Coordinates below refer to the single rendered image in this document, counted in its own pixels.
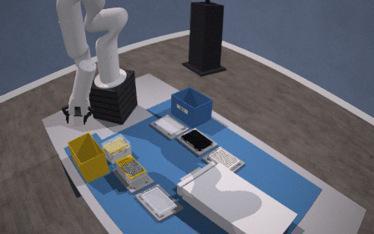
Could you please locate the blue open-top bin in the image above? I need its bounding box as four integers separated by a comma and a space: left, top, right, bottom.
171, 87, 213, 129

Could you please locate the yellow open-top bin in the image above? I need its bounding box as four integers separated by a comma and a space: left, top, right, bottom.
68, 133, 109, 183

